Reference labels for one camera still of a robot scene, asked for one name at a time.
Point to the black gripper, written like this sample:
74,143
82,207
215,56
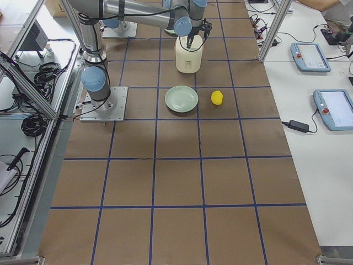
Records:
191,36

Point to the white rice cooker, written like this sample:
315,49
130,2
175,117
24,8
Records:
188,60

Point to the green plate far side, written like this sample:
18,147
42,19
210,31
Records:
171,32

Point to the green plate near potato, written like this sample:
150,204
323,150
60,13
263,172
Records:
181,99

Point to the yellow toy potato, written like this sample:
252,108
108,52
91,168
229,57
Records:
217,97

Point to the far blue teach pendant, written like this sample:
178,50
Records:
309,58

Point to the blue teach pendant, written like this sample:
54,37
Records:
309,58
335,108

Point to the black power adapter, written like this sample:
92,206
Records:
298,126

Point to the cardboard box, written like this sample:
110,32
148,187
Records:
55,8

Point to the grey control box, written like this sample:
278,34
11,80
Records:
36,39

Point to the near blue teach pendant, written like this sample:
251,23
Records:
335,108

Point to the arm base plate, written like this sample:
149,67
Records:
131,33
111,110

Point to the aluminium frame post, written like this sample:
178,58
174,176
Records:
275,25

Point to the aluminium frame rail left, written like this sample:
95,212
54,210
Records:
20,80

